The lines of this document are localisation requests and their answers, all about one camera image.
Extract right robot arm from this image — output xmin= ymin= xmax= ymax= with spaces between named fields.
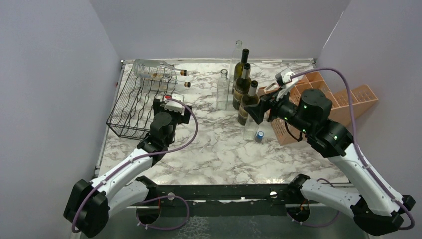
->
xmin=245 ymin=89 xmax=415 ymax=236

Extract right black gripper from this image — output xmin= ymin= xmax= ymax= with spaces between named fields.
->
xmin=244 ymin=86 xmax=313 ymax=135

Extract pink plastic organizer basket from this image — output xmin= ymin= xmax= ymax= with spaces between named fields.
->
xmin=271 ymin=72 xmax=378 ymax=145

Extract clear rounded glass bottle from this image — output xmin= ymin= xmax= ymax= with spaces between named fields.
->
xmin=242 ymin=115 xmax=259 ymax=141

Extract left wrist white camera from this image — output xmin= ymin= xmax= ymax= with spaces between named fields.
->
xmin=164 ymin=93 xmax=185 ymax=113

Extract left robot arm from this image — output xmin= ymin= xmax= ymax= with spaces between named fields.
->
xmin=63 ymin=97 xmax=199 ymax=238

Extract black wire wine rack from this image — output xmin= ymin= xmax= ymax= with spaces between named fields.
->
xmin=106 ymin=64 xmax=178 ymax=140

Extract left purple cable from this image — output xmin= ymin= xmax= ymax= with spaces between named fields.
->
xmin=71 ymin=96 xmax=199 ymax=234

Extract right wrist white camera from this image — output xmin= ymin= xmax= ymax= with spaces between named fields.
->
xmin=275 ymin=68 xmax=299 ymax=101

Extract wrist white camera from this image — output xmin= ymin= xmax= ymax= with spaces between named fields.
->
xmin=164 ymin=93 xmax=185 ymax=113
xmin=275 ymin=68 xmax=299 ymax=101

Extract dark green wine bottle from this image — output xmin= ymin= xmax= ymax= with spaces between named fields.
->
xmin=232 ymin=48 xmax=249 ymax=93

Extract blue small cylinder can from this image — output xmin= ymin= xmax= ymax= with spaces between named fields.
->
xmin=254 ymin=131 xmax=265 ymax=143

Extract bottle with brown cap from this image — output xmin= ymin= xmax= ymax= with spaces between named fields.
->
xmin=174 ymin=69 xmax=188 ymax=76

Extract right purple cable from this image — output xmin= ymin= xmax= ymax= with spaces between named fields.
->
xmin=290 ymin=67 xmax=416 ymax=231

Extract purple cable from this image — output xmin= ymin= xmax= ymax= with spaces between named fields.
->
xmin=71 ymin=96 xmax=199 ymax=234
xmin=290 ymin=67 xmax=416 ymax=231

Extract wine bottle silver foil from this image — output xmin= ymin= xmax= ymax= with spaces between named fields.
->
xmin=232 ymin=63 xmax=251 ymax=110
xmin=237 ymin=80 xmax=259 ymax=126

